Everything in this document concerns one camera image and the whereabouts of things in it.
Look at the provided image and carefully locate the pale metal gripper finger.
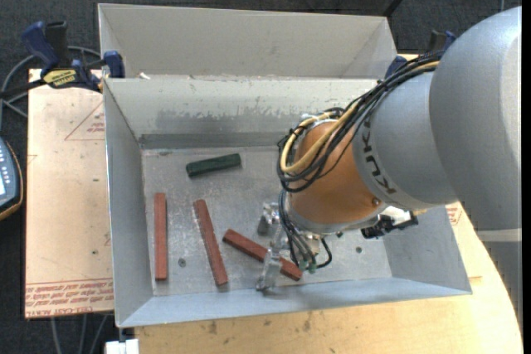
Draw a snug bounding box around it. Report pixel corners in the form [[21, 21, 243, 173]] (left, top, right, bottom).
[[256, 201, 280, 238], [254, 247, 285, 293]]

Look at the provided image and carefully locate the red-brown flat block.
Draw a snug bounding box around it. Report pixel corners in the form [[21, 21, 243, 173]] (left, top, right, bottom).
[[192, 198, 230, 288], [222, 228, 304, 283], [153, 192, 170, 282]]

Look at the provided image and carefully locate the dark green flat block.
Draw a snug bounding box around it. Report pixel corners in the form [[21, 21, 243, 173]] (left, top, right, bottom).
[[185, 153, 243, 179]]

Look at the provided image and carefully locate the grey metal bin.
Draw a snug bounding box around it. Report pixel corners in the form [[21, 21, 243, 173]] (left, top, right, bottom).
[[97, 2, 473, 329]]

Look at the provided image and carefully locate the brown cardboard board red print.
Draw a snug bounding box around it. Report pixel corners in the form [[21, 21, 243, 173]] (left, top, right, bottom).
[[24, 68, 115, 320]]

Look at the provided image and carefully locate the black cylinder on white bracket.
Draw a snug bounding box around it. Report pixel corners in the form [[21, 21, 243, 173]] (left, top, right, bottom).
[[359, 205, 420, 240]]

